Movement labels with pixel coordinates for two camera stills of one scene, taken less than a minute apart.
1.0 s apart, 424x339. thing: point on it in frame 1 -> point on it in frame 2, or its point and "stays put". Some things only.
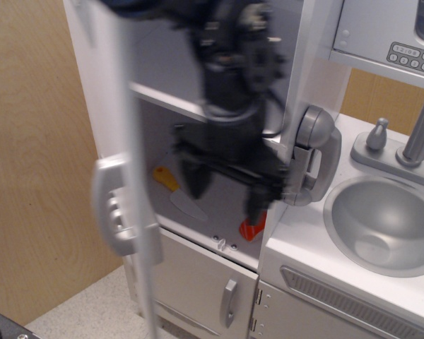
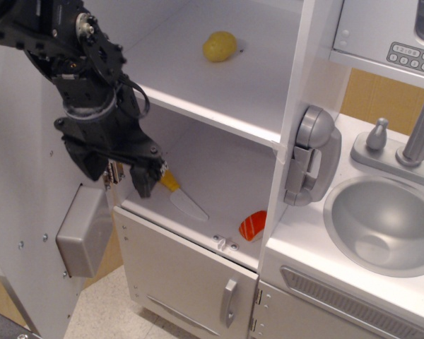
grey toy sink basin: (386, 224) stays put
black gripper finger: (258, 200) -> (144, 179)
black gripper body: (237, 149) -> (116, 135)
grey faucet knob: (377, 138) stays put
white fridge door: (102, 39) -> (31, 179)
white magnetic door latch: (222, 244) stays put
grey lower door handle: (228, 301) stays put
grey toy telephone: (316, 157) stays put
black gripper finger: (198, 177) -> (94, 164)
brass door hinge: (258, 296) stays put
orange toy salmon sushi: (249, 232) stays put
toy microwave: (398, 39) stays put
